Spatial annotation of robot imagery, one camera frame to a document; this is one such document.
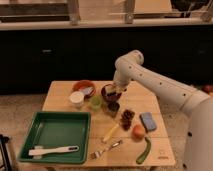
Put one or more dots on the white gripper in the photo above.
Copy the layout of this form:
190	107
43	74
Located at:
119	88

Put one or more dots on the purple bowl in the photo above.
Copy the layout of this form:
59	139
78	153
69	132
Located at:
108	94

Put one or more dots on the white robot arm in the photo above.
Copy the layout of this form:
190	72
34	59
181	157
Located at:
196	104

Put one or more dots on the orange bowl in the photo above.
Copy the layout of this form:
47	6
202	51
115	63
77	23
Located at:
87	87

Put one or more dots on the small dark cup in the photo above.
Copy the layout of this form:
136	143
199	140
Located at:
113	108

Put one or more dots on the green cup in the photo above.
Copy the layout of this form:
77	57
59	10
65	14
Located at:
95	102

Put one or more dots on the dark grape bunch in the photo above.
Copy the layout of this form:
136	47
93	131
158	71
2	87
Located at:
126	119

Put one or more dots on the blue sponge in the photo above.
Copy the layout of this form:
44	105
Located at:
148	122

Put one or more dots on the wooden table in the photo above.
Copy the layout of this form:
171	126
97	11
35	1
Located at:
138	99

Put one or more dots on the white cup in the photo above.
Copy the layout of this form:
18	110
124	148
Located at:
77	98

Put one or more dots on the orange fruit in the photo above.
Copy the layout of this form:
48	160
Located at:
138	132

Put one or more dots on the silver fork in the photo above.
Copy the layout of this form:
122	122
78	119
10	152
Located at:
99	153

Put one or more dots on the green cucumber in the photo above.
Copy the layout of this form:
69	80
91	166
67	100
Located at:
145	153

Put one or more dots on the green plastic tray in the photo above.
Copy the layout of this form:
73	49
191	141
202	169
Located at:
57	129

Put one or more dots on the dark cabinet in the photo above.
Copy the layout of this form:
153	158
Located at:
31	59

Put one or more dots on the white spatula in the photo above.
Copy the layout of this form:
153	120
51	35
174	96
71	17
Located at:
42	151

